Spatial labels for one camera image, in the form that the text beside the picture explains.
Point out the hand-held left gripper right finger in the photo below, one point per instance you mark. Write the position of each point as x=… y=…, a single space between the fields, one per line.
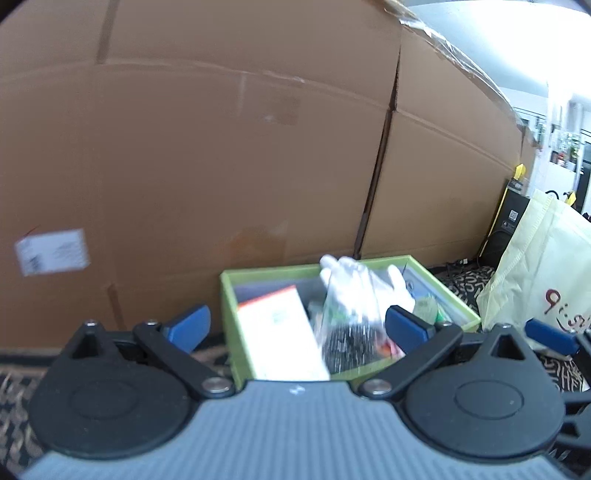
x=406 y=328

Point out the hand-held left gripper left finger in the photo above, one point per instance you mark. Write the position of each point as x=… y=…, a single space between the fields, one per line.
x=190 y=327

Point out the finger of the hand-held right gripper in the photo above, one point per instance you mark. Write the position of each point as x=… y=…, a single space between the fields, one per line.
x=577 y=438
x=551 y=336

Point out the green packet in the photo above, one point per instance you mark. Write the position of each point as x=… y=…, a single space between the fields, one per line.
x=431 y=310

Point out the green cardboard box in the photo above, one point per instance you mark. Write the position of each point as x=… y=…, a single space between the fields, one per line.
x=231 y=323

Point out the steel wool scrubber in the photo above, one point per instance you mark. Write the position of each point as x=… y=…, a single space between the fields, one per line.
x=351 y=347

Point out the white glove with pink cuff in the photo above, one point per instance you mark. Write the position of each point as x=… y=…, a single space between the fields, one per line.
x=360 y=277

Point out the clear plastic cup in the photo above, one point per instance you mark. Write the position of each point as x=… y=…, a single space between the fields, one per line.
x=333 y=314

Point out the yellow white medicine box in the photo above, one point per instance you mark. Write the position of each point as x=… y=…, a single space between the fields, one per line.
x=277 y=341

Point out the beige fabric bag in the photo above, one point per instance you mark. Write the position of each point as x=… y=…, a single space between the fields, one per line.
x=531 y=277

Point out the white shipping label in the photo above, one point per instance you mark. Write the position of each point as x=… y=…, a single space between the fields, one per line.
x=51 y=252

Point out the black patterned mat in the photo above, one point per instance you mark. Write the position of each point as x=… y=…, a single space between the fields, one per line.
x=18 y=392

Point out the cluttered white shelf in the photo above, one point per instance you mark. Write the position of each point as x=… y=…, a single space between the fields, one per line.
x=561 y=147

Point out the large brown cardboard box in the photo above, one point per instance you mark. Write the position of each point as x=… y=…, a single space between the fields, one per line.
x=184 y=138

